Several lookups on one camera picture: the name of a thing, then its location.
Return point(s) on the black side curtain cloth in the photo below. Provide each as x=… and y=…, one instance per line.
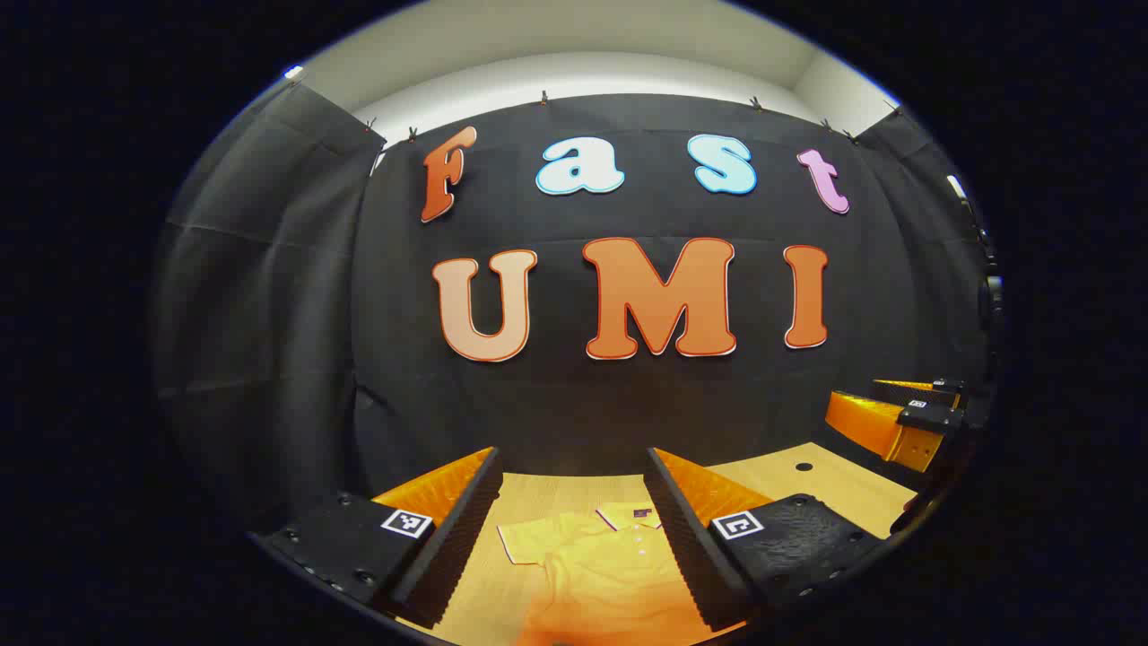
x=260, y=314
x=933, y=296

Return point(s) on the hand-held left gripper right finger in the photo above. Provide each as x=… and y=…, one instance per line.
x=686, y=547

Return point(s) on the black backdrop cloth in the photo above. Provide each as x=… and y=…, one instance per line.
x=556, y=404

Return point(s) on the orange T-shirt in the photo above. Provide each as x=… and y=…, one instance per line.
x=592, y=574

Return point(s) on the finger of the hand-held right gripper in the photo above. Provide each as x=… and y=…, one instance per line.
x=946, y=387
x=933, y=417

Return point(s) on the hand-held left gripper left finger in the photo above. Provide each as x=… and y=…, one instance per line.
x=462, y=538

